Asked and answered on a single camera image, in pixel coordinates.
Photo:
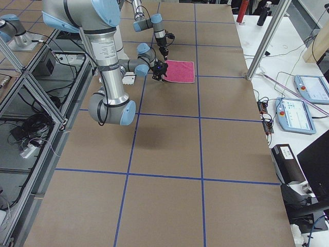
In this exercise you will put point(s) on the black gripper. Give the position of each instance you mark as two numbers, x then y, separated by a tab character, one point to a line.
157	69
162	43

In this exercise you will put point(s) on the pink towel with grey edge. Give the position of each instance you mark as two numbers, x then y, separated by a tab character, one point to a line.
180	72

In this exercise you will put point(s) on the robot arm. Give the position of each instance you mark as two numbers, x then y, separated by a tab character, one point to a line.
105	106
143	21

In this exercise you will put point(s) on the red cylinder bottle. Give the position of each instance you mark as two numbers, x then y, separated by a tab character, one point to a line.
242	11

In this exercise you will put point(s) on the small circuit board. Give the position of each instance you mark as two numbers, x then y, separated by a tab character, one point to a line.
266	118

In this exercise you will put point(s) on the black cylinder bottle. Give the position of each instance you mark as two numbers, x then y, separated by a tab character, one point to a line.
264	13

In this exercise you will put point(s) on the reacher grabber stick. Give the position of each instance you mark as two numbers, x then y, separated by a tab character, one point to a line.
296	95

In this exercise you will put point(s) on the near teach pendant tablet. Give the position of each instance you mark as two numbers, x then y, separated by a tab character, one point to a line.
294	116

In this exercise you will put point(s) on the teach pendant tablet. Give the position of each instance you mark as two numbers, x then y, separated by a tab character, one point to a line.
294	116
312	88

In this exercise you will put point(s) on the white power strip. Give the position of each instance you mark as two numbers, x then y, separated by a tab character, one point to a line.
28	151

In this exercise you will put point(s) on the far teach pendant tablet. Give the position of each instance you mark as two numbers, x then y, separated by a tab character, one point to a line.
312	88

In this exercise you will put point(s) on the wooden board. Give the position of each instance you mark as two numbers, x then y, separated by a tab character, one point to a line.
318	47

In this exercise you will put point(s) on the black box with label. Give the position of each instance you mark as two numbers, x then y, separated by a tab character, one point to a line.
287	167

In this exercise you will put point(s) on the black monitor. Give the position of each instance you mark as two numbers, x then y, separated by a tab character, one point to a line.
303	211

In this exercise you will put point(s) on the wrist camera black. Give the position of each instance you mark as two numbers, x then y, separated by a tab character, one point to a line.
170	36

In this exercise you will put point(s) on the aluminium vertical post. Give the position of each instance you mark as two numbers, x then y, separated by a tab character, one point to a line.
269	33

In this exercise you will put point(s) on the aluminium frame rack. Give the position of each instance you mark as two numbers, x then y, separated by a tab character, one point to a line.
38	106

